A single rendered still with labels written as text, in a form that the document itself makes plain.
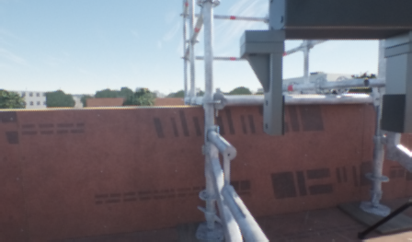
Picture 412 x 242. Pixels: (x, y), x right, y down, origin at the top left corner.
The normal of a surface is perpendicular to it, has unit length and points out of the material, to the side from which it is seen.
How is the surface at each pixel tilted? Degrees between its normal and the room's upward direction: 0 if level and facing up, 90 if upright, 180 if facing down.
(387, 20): 90
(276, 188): 90
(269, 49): 90
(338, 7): 90
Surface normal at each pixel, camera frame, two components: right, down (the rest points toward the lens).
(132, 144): 0.18, 0.07
